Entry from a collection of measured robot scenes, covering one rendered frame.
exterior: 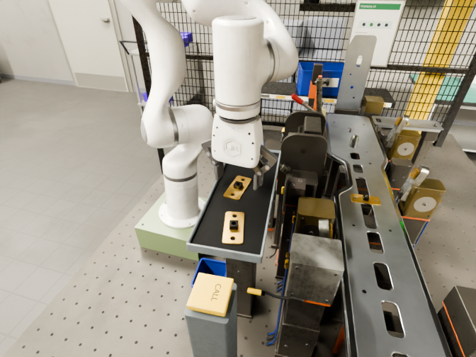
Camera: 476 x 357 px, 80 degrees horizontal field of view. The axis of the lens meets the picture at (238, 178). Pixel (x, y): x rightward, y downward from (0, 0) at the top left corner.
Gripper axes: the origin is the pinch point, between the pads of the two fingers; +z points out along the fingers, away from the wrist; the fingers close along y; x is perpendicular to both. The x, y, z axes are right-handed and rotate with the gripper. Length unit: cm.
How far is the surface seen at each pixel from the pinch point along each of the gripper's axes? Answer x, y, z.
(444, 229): 62, 67, 49
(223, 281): -23.4, 7.4, 2.7
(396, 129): 70, 38, 13
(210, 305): -27.8, 7.4, 2.7
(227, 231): -13.5, 3.4, 2.4
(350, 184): 34.6, 25.2, 18.3
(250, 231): -11.7, 7.5, 2.7
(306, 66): 119, -9, 5
